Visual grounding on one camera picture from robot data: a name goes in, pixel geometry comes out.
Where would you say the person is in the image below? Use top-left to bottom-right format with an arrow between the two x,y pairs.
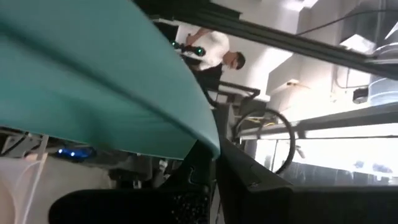
182,26 -> 247,82

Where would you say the small black box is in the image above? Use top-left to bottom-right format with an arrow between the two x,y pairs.
352,87 -> 370,105

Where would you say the computer tower with blue lights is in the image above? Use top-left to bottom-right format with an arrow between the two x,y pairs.
55,146 -> 97,163

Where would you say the grey shelf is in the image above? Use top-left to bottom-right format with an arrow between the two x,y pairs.
239,102 -> 398,140

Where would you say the black gripper with green lights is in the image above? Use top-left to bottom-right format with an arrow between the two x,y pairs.
170,39 -> 206,58

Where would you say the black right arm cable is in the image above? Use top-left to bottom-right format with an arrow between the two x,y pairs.
231,107 -> 297,175

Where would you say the black aluminium extrusion frame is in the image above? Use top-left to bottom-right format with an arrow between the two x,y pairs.
133,0 -> 398,81

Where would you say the plain green plate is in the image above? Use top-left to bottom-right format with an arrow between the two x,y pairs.
0,0 -> 221,161

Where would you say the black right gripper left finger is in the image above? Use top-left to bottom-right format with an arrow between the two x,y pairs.
48,139 -> 218,224

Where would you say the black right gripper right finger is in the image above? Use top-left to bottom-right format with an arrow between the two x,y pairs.
216,138 -> 398,224

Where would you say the blue water jug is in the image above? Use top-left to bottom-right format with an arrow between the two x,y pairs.
368,77 -> 398,107

